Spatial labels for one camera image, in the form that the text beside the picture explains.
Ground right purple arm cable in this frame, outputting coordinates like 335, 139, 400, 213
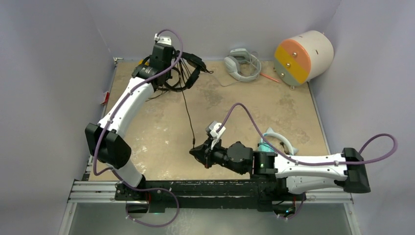
216, 103, 398, 221

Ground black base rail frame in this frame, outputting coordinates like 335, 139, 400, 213
67, 176, 352, 215

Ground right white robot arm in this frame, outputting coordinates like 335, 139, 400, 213
189, 140, 371, 199

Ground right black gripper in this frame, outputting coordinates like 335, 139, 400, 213
190, 137, 246, 175

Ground orange pen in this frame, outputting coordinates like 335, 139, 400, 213
260, 73, 280, 83

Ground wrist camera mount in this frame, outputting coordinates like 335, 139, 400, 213
206, 121, 226, 150
154, 34, 172, 47

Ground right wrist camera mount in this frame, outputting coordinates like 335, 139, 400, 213
206, 121, 226, 150

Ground teal cat-ear headphones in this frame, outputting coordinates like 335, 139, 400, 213
257, 127, 299, 155

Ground red tag on wall edge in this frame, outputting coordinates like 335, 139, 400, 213
101, 91, 110, 105

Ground white grey headphones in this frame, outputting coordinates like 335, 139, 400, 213
224, 48, 262, 82

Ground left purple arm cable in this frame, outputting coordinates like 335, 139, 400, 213
93, 29, 184, 228

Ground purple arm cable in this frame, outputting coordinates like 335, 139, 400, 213
216, 103, 398, 221
93, 29, 184, 228

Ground grey headphone cable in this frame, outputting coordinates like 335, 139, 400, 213
207, 70, 241, 88

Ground small yellow block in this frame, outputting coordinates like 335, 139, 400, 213
138, 59, 147, 65

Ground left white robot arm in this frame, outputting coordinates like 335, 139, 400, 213
85, 42, 176, 200

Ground round pastel drawer box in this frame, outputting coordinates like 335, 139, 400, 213
274, 30, 334, 87

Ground black headset with microphone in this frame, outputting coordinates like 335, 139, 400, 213
163, 52, 212, 92

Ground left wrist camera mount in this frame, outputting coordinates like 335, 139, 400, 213
154, 34, 172, 47

